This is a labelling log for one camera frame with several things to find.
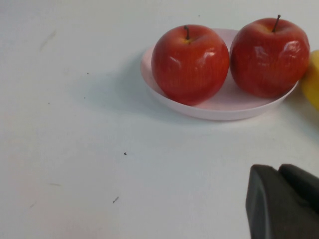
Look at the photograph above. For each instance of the yellow banana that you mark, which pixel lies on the yellow banana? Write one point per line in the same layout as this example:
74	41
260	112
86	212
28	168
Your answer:
312	84

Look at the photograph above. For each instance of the red apple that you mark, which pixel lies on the red apple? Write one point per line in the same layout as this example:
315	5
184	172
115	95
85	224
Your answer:
189	69
269	62

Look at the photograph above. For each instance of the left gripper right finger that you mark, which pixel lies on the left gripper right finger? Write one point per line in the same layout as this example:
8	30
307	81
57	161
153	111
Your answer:
304	186

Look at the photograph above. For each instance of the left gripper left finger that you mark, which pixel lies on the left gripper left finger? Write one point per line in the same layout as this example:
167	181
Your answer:
271	211

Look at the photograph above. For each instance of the pink round plate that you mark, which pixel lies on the pink round plate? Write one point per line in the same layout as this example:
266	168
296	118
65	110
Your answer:
224	107

